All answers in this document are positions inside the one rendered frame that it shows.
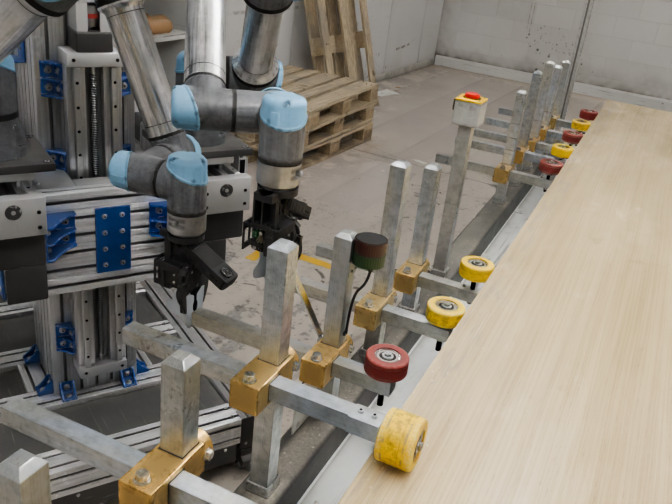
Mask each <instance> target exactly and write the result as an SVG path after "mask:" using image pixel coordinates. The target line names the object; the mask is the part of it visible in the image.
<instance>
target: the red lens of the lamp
mask: <svg viewBox="0 0 672 504"><path fill-rule="evenodd" d="M358 234H360V233H358ZM358 234H357V235H358ZM357 235H356V236H355V241H354V248H353V249H354V251H355V252H356V253H358V254H360V255H362V256H366V257H382V256H384V255H386V253H387V247H388V239H387V238H386V237H385V236H384V237H385V238H386V239H387V242H386V243H385V244H384V245H375V246H374V245H373V246H372V245H368V244H364V243H362V242H360V241H358V240H357V238H356V237H357Z"/></svg>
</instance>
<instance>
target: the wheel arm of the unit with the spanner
mask: <svg viewBox="0 0 672 504"><path fill-rule="evenodd" d="M192 325H193V326H196V327H199V328H201V329H204V330H207V331H210V332H212V333H215V334H218V335H221V336H223V337H226V338H229V339H232V340H234V341H237V342H240V343H243V344H245V345H248V346H251V347H254V348H256V349H259V350H260V338H261V328H260V327H257V326H254V325H251V324H248V323H246V322H243V321H240V320H237V319H234V318H231V317H229V316H226V315H223V314H220V313H217V312H214V311H211V310H209V309H206V308H203V307H199V308H198V309H196V310H195V311H193V312H192ZM289 346H290V347H291V348H293V349H294V350H295V352H296V353H297V355H298V358H299V363H300V365H301V358H302V357H303V356H304V355H305V354H306V353H307V352H308V351H309V350H310V349H311V348H312V347H313V346H311V345H308V344H305V343H302V342H299V341H297V340H294V339H291V338H290V344H289ZM331 376H333V377H336V378H339V379H341V380H344V381H347V382H350V383H352V384H355V385H358V386H361V387H363V388H365V389H367V390H370V391H373V392H376V393H378V394H380V395H384V396H387V397H389V396H390V395H391V394H392V392H393V391H394V389H395V387H396V382H395V383H384V382H380V381H377V380H374V379H373V378H371V377H370V376H368V375H367V374H366V372H365V370H364V364H362V363H359V362H356V361H353V360H351V359H348V358H345V357H342V356H339V357H338V358H337V359H336V360H335V361H334V362H333V365H332V373H331Z"/></svg>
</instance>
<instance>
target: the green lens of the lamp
mask: <svg viewBox="0 0 672 504"><path fill-rule="evenodd" d="M385 260H386V255H385V256H383V257H381V258H375V259H373V258H365V257H362V256H360V255H358V254H356V253H355V251H354V249H353V256H352V263H353V264H354V265H355V266H357V267H359V268H362V269H366V270H379V269H382V268H383V267H384V266H385Z"/></svg>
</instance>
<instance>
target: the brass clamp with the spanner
mask: <svg viewBox="0 0 672 504"><path fill-rule="evenodd" d="M316 351H318V352H320V353H322V355H321V357H322V361H320V362H314V361H312V360H311V356H312V355H313V352H316ZM353 351H354V346H353V341H352V339H351V337H350V336H349V335H348V334H346V340H345V341H344V342H343V343H342V344H341V345H340V346H339V347H338V348H337V347H335V346H332V345H329V344H326V343H323V342H322V338H321V339H320V340H319V341H318V342H317V343H316V344H315V345H314V346H313V347H312V348H311V349H310V350H309V351H308V352H307V353H306V354H305V355H304V356H303V357H302V358H301V366H300V376H299V380H300V381H302V382H305V383H307V384H310V385H313V386H315V387H318V388H321V389H323V388H324V386H325V385H326V384H327V383H328V382H329V381H330V380H331V379H332V377H333V376H331V373H332V365H333V362H334V361H335V360H336V359H337V358H338V357H339V356H342V357H345V358H348V353H353Z"/></svg>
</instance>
